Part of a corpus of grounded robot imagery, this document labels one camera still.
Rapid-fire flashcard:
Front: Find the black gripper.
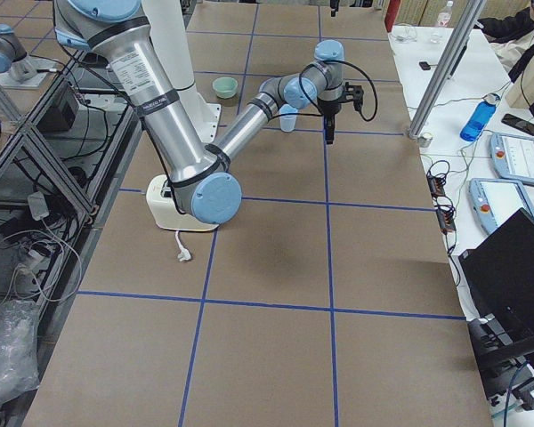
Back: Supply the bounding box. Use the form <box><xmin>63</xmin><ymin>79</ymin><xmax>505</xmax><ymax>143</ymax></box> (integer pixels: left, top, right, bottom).
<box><xmin>318</xmin><ymin>0</ymin><xmax>342</xmax><ymax>145</ymax></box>

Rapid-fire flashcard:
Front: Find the light blue cup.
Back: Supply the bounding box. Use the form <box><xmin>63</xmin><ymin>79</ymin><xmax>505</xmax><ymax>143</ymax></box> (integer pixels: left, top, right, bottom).
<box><xmin>279</xmin><ymin>104</ymin><xmax>298</xmax><ymax>122</ymax></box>
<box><xmin>279</xmin><ymin>117</ymin><xmax>295</xmax><ymax>133</ymax></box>

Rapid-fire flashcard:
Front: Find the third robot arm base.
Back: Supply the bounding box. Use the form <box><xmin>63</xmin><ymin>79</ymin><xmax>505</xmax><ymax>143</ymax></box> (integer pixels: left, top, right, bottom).
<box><xmin>0</xmin><ymin>24</ymin><xmax>55</xmax><ymax>89</ymax></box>

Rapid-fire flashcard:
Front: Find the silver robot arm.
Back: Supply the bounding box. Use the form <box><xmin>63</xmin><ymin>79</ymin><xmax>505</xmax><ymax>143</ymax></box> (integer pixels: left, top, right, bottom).
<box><xmin>53</xmin><ymin>1</ymin><xmax>345</xmax><ymax>224</ymax></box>

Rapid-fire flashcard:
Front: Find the green plastic bowl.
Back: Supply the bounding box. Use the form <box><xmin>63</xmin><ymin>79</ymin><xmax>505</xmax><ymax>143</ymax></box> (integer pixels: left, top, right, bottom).
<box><xmin>212</xmin><ymin>77</ymin><xmax>239</xmax><ymax>99</ymax></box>

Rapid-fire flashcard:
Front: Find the clear plastic bottle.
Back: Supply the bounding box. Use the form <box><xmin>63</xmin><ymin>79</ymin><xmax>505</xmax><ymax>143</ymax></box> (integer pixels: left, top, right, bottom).
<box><xmin>434</xmin><ymin>0</ymin><xmax>453</xmax><ymax>28</ymax></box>

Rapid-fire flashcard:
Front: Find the blue water bottle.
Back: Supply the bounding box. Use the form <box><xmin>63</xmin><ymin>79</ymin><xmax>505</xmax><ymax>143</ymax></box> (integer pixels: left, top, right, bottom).
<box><xmin>459</xmin><ymin>93</ymin><xmax>501</xmax><ymax>142</ymax></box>

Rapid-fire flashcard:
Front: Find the black smartphone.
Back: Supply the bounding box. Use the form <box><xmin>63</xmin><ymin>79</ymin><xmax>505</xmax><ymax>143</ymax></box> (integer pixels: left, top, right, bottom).
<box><xmin>501</xmin><ymin>113</ymin><xmax>534</xmax><ymax>136</ymax></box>

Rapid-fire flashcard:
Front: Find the black power strip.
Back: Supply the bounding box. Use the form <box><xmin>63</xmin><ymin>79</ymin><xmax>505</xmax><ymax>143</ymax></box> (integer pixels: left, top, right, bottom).
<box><xmin>426</xmin><ymin>173</ymin><xmax>457</xmax><ymax>235</ymax></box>

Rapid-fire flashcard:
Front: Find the seated man in black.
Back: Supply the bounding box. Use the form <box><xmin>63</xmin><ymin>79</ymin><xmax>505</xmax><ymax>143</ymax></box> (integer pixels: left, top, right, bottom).
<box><xmin>475</xmin><ymin>1</ymin><xmax>534</xmax><ymax>91</ymax></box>

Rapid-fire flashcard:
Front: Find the teach pendant tablet far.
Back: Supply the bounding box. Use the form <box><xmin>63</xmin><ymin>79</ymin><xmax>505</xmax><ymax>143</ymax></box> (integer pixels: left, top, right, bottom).
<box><xmin>489</xmin><ymin>133</ymin><xmax>534</xmax><ymax>187</ymax></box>

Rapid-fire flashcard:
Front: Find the teach pendant tablet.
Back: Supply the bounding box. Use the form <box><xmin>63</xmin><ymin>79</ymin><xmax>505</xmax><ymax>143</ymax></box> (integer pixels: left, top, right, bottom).
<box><xmin>468</xmin><ymin>178</ymin><xmax>534</xmax><ymax>235</ymax></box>
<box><xmin>489</xmin><ymin>133</ymin><xmax>534</xmax><ymax>187</ymax></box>

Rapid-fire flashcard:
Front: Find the teach pendant tablet near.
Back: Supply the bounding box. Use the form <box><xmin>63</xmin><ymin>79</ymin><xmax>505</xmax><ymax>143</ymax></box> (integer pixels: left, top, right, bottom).
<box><xmin>468</xmin><ymin>178</ymin><xmax>534</xmax><ymax>235</ymax></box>

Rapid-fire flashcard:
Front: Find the cream two-slot toaster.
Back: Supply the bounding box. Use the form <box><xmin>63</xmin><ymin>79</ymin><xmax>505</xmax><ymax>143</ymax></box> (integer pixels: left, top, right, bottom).
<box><xmin>145</xmin><ymin>174</ymin><xmax>218</xmax><ymax>232</ymax></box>

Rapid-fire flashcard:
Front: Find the white power plug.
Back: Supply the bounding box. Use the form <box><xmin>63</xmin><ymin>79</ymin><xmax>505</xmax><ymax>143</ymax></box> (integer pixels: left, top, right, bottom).
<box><xmin>174</xmin><ymin>230</ymin><xmax>192</xmax><ymax>262</ymax></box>

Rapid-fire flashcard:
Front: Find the black laptop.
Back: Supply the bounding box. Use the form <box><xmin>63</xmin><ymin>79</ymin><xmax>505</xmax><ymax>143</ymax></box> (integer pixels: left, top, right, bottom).
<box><xmin>458</xmin><ymin>208</ymin><xmax>534</xmax><ymax>334</ymax></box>

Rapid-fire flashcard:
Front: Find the crumpled plastic bag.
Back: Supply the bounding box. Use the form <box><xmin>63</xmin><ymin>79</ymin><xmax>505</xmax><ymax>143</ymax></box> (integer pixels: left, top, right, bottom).
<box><xmin>0</xmin><ymin>300</ymin><xmax>40</xmax><ymax>405</ymax></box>

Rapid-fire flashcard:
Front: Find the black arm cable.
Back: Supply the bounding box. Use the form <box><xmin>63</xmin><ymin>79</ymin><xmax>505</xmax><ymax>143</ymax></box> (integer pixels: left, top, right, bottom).
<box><xmin>266</xmin><ymin>60</ymin><xmax>378</xmax><ymax>123</ymax></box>

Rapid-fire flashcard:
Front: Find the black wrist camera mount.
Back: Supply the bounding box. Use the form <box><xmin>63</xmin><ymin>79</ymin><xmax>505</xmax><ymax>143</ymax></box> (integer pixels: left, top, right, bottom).
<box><xmin>341</xmin><ymin>82</ymin><xmax>364</xmax><ymax>115</ymax></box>

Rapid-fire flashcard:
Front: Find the aluminium frame post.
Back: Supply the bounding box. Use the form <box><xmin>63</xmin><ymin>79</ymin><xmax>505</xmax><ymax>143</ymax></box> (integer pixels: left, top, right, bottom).
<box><xmin>407</xmin><ymin>0</ymin><xmax>487</xmax><ymax>140</ymax></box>

